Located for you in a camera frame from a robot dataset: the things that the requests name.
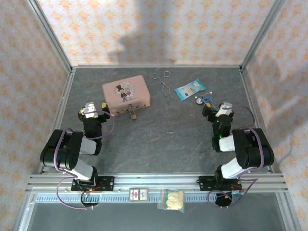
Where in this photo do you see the slotted grey cable duct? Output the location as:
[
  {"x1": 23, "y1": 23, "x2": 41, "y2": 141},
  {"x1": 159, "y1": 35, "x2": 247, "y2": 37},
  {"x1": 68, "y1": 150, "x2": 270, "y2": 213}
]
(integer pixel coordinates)
[{"x1": 35, "y1": 194, "x2": 282, "y2": 203}]

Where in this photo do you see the aluminium frame post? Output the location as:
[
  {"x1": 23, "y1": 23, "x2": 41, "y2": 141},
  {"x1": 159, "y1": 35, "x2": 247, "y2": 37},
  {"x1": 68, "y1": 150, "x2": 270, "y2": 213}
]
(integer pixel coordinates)
[
  {"x1": 240, "y1": 0, "x2": 287, "y2": 71},
  {"x1": 26, "y1": 0, "x2": 74, "y2": 72}
]

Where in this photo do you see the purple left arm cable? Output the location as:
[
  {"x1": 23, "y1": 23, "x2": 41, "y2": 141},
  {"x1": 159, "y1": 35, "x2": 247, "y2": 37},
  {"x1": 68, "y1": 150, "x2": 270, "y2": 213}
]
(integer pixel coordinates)
[{"x1": 55, "y1": 108, "x2": 116, "y2": 211}]

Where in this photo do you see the blue snack packet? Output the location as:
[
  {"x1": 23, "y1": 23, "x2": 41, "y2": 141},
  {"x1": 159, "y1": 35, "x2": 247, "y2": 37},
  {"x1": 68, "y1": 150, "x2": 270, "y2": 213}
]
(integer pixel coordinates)
[{"x1": 174, "y1": 78, "x2": 207, "y2": 102}]

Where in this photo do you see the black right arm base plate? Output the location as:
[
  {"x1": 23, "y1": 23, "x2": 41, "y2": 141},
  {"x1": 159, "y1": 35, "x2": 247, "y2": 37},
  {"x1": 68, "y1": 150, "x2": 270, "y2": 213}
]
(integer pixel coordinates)
[{"x1": 198, "y1": 175, "x2": 242, "y2": 193}]

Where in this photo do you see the aluminium frame rail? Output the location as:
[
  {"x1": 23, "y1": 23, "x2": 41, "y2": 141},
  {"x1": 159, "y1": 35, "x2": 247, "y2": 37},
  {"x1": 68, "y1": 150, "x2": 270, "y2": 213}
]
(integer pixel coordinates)
[{"x1": 26, "y1": 172, "x2": 289, "y2": 193}]

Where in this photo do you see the brass padlock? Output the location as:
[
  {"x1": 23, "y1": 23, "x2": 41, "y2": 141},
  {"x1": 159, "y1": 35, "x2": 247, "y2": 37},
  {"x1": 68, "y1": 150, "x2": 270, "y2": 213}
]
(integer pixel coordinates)
[{"x1": 128, "y1": 105, "x2": 139, "y2": 121}]

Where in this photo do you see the clear bag of chips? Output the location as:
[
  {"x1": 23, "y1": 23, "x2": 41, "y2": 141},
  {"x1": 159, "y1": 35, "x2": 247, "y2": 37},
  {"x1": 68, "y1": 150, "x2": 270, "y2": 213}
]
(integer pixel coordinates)
[{"x1": 156, "y1": 188, "x2": 186, "y2": 213}]

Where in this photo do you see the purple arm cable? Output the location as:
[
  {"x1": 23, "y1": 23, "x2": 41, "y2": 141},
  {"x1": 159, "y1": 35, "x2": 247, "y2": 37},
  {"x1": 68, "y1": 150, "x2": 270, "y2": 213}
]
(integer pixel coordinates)
[
  {"x1": 55, "y1": 108, "x2": 116, "y2": 211},
  {"x1": 207, "y1": 105, "x2": 263, "y2": 209}
]

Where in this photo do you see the small playing card box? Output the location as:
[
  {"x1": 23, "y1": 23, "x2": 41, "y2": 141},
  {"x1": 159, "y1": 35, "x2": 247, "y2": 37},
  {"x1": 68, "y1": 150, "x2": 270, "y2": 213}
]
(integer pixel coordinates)
[{"x1": 128, "y1": 187, "x2": 150, "y2": 203}]

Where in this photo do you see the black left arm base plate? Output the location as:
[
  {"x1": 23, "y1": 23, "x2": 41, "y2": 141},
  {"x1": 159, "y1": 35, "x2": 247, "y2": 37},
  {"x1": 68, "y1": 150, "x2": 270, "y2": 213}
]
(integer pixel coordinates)
[{"x1": 71, "y1": 176, "x2": 115, "y2": 192}]

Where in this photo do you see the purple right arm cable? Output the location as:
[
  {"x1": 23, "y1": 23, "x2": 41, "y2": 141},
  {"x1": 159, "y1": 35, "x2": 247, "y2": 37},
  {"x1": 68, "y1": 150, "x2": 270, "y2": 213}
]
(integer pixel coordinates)
[{"x1": 207, "y1": 105, "x2": 263, "y2": 209}]

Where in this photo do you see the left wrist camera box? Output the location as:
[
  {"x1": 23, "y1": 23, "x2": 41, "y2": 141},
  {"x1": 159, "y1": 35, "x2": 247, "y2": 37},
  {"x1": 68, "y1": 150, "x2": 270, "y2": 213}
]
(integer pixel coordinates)
[{"x1": 81, "y1": 102, "x2": 99, "y2": 119}]

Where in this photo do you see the pink cartoon tin box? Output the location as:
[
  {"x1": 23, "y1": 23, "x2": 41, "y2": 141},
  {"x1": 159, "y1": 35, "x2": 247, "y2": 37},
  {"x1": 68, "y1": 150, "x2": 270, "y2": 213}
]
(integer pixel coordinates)
[{"x1": 102, "y1": 75, "x2": 153, "y2": 117}]

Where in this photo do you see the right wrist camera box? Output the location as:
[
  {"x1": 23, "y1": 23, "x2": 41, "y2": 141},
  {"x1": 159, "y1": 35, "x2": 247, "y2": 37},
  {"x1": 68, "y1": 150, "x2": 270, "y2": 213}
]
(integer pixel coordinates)
[{"x1": 215, "y1": 101, "x2": 234, "y2": 118}]

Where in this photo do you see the aluminium side rail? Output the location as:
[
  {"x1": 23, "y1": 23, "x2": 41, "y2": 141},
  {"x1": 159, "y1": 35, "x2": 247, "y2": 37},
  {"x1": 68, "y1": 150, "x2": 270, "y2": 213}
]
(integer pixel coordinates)
[
  {"x1": 38, "y1": 68, "x2": 77, "y2": 174},
  {"x1": 239, "y1": 68, "x2": 283, "y2": 174}
]

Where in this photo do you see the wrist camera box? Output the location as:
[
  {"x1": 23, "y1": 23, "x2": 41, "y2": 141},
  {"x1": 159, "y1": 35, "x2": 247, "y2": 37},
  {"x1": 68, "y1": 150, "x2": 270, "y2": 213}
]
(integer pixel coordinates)
[
  {"x1": 81, "y1": 102, "x2": 99, "y2": 119},
  {"x1": 215, "y1": 101, "x2": 234, "y2": 118}
]

